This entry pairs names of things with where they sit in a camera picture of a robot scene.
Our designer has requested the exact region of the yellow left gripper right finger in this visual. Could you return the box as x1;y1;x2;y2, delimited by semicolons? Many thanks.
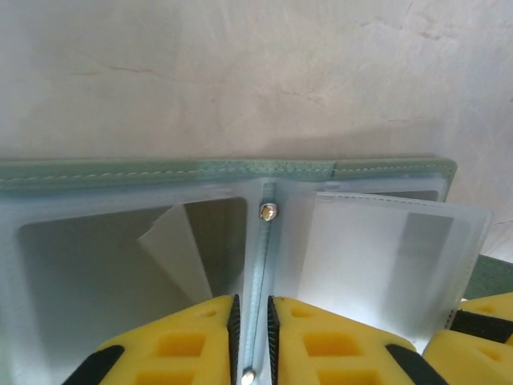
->
266;295;446;385

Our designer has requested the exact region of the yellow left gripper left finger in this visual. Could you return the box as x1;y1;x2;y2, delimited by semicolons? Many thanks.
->
59;294;243;385

